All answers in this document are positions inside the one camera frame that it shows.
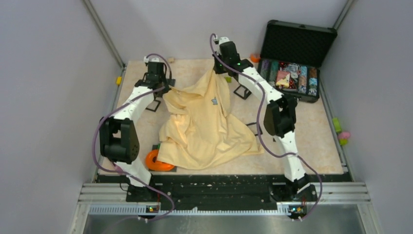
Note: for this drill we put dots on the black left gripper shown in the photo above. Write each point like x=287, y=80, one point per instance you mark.
x=166, y=85

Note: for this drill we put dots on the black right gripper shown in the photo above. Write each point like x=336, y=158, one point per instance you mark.
x=216, y=69

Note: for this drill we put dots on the cream yellow t-shirt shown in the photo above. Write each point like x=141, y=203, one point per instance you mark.
x=201, y=132

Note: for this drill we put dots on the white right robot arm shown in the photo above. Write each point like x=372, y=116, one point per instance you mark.
x=279, y=117

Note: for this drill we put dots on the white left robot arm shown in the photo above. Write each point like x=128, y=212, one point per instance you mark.
x=118, y=138

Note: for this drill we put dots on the dark grey lego baseplate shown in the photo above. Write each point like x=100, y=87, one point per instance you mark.
x=170, y=82

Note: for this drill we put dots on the orange round object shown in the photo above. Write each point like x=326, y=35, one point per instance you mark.
x=255, y=58

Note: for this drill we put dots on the black open carrying case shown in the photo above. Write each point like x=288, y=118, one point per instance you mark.
x=291, y=56

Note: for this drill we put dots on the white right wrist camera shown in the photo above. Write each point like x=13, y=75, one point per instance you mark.
x=220, y=40

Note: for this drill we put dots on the black cube frame left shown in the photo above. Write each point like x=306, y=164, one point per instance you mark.
x=153, y=106

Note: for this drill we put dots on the black cube frame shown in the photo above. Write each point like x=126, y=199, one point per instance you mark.
x=153, y=106
x=242, y=92

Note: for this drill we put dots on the small yellow block on rail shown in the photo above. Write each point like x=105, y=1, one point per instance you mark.
x=118, y=80

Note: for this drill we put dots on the black cube frame right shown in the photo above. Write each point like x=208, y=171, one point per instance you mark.
x=242, y=92

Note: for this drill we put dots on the black square frame centre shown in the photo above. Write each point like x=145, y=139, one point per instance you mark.
x=255, y=128

